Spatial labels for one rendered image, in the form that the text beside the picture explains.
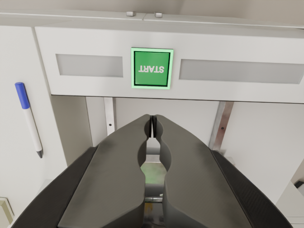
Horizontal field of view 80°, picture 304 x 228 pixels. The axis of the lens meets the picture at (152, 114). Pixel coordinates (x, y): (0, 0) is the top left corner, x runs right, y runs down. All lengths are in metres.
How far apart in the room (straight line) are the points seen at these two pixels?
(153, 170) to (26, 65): 0.35
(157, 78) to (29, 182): 0.33
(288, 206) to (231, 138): 0.49
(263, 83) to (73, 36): 0.27
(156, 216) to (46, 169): 0.35
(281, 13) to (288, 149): 0.96
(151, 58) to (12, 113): 0.23
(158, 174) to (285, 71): 0.35
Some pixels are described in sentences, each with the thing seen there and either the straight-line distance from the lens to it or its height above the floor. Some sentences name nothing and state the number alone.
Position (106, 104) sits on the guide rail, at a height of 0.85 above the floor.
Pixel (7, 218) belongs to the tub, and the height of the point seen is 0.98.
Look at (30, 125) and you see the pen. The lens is 0.34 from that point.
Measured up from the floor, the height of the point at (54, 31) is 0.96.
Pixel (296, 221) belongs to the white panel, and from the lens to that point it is 0.94.
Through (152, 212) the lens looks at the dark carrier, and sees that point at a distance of 0.60.
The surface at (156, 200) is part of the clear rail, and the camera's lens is 0.55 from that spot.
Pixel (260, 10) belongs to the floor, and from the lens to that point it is 1.37.
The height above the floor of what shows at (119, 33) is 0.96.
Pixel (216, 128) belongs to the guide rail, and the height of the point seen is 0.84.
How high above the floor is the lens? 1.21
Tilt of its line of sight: 60 degrees down
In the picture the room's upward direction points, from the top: 179 degrees clockwise
